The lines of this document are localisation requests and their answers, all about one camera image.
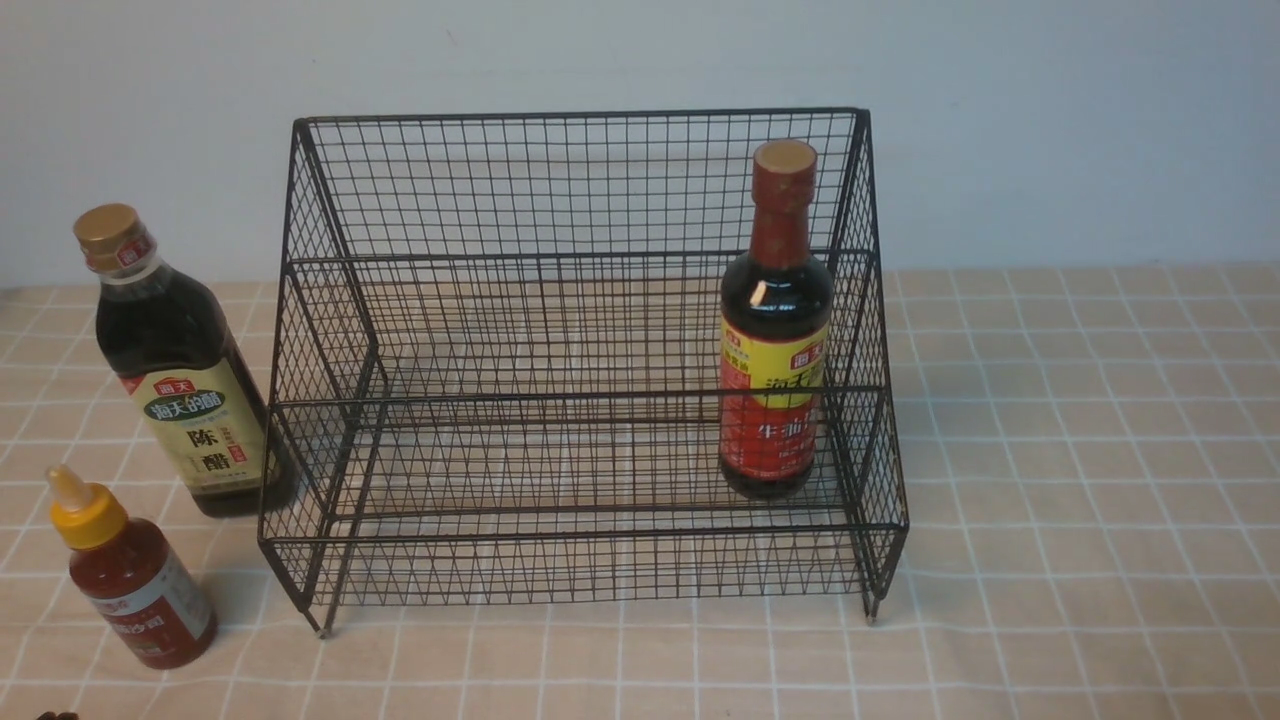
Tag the dark vinegar bottle gold cap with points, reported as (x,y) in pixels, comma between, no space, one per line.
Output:
(168,342)

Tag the red chili sauce squeeze bottle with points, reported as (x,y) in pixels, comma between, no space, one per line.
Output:
(131,574)

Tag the black wire mesh shelf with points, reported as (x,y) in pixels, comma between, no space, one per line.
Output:
(497,353)

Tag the soy sauce bottle red label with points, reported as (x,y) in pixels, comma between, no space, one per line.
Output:
(775,302)

